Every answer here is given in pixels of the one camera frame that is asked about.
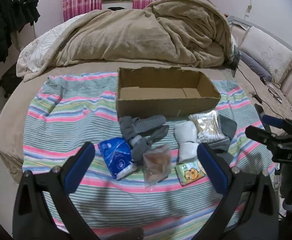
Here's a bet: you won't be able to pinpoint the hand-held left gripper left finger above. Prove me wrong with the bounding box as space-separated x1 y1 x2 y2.
13 141 101 240

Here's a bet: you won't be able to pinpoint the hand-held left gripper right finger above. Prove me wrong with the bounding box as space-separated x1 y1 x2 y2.
197 142 280 240

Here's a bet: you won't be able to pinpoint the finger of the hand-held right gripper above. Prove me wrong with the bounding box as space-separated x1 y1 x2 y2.
255 104 292 137
245 125 278 145

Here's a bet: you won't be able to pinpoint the cartoon bear tissue pack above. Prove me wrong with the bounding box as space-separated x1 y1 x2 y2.
175 161 206 187

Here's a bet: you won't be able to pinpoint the dark grey cloth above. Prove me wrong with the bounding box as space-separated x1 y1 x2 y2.
211 115 238 153

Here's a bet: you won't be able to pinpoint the blue tissue pack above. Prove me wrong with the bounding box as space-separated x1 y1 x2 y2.
98 137 137 180

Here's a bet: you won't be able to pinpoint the white socks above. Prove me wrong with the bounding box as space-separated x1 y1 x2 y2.
173 120 201 163

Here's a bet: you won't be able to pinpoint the bag of cotton swabs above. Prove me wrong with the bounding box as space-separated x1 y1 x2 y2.
188 110 226 144

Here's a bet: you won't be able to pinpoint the clear bag with brown contents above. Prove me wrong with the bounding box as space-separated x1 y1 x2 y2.
143 144 173 193

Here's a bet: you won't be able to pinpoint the grey dotted socks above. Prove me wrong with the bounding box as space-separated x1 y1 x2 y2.
118 115 170 167

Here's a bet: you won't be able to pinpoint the brown cardboard box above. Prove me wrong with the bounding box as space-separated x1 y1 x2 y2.
116 66 221 119

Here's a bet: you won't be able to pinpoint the striped pastel blanket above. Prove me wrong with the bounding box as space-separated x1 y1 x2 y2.
22 72 282 240

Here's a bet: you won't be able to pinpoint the grey pillow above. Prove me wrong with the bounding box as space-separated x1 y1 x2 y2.
238 50 272 82

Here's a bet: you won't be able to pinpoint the beige floral pillow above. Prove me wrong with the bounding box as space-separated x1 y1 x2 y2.
238 26 292 85

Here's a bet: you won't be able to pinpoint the dark tablet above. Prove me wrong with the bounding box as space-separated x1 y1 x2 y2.
230 44 242 78

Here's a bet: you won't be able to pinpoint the bed with beige sheet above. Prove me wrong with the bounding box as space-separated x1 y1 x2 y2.
0 62 292 185

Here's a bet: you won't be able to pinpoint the metal headboard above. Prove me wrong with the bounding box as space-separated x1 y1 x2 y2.
227 15 292 65

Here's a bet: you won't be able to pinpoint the black bag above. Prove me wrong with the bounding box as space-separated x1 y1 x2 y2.
0 64 23 98

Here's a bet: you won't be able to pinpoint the beige duvet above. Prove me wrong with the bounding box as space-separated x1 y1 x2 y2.
16 0 236 83

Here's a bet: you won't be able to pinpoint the black hanging clothes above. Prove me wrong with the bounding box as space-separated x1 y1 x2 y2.
0 0 41 73

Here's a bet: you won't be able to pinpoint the black charging cable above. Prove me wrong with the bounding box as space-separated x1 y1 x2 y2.
237 65 263 103

